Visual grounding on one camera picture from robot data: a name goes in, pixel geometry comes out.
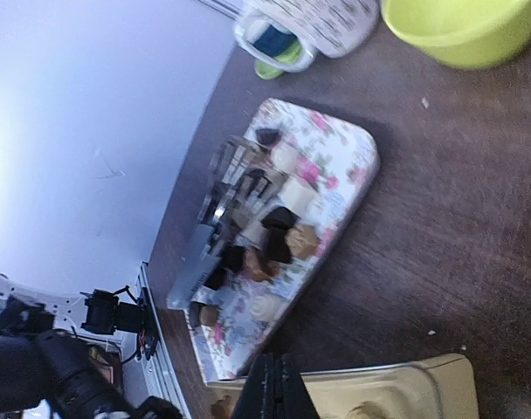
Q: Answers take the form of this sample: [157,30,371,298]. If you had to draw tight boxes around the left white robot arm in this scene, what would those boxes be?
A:
[0,286,184,418]

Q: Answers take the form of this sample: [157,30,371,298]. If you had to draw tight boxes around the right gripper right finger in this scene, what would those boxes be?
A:
[273,354,320,419]

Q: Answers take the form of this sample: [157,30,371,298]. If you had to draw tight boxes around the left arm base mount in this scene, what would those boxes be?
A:
[80,286,159,364]

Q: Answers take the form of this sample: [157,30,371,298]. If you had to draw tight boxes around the metal tongs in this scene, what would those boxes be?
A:
[167,136,271,310]

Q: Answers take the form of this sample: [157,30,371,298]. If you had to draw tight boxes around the green bowl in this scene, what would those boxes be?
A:
[382,0,531,70]

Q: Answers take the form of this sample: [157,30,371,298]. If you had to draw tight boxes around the front aluminium rail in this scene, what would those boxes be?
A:
[134,262,191,418]

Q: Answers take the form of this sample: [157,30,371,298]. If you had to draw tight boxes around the white mug orange inside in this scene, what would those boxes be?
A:
[233,1,381,73]

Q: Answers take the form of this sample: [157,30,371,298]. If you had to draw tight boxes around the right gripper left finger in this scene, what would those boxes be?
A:
[231,354,275,419]

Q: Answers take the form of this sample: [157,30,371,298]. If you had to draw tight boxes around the green saucer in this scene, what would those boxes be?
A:
[254,41,302,80]

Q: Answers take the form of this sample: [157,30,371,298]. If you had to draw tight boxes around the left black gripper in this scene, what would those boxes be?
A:
[0,331,183,418]

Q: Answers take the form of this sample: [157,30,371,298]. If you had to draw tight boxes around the white oval chocolate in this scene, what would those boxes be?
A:
[250,294,279,322]

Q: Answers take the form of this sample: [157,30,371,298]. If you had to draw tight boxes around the floral rectangular tray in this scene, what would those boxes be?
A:
[171,99,380,383]

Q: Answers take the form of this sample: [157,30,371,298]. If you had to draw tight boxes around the bear print tin lid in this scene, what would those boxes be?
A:
[209,354,479,418]

